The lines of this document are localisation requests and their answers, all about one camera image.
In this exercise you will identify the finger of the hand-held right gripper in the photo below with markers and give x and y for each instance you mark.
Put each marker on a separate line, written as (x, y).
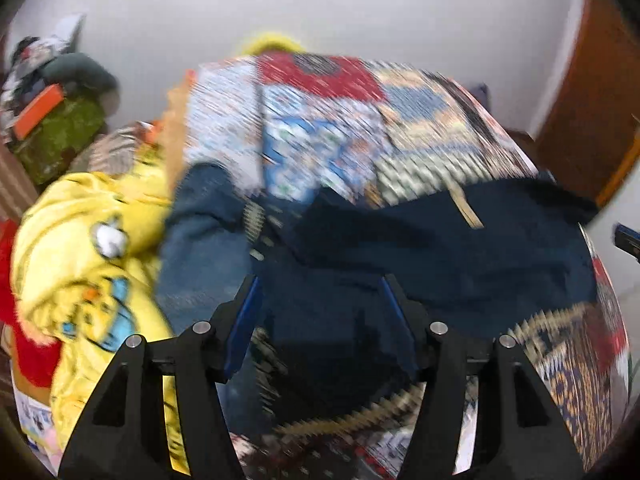
(629, 240)

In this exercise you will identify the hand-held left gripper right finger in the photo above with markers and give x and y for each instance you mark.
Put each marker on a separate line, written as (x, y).
(397, 327)

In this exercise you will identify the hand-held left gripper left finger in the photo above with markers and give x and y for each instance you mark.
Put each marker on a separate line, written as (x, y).
(242, 332)

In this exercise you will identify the navy patterned hooded garment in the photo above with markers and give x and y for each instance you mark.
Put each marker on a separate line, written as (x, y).
(425, 255)

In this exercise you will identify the pile of clothes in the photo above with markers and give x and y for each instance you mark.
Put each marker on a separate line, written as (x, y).
(35, 55)

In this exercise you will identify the blue denim garment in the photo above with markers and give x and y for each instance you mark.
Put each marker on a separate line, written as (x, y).
(200, 240)

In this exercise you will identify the brown wooden door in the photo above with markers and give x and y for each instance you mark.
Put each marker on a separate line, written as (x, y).
(595, 85)

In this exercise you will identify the yellow printed garment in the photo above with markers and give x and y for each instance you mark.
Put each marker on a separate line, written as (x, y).
(75, 245)

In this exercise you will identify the tan cloth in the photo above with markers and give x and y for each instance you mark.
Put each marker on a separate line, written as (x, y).
(175, 135)

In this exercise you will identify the red fluffy cloth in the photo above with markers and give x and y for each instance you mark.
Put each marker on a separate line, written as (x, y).
(30, 355)

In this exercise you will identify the patchwork bed blanket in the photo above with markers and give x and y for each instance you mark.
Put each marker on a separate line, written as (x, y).
(325, 125)

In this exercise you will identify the striped cloth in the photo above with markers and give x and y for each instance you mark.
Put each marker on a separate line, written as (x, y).
(115, 147)

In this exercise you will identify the green patterned cloth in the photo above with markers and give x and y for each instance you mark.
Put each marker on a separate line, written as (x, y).
(60, 140)

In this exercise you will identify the yellow round object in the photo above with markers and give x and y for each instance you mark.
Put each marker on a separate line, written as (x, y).
(272, 44)

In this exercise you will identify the orange box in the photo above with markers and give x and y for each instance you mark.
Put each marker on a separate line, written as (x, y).
(40, 110)

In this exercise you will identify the grey-green pillow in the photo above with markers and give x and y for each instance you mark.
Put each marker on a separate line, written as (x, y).
(85, 75)

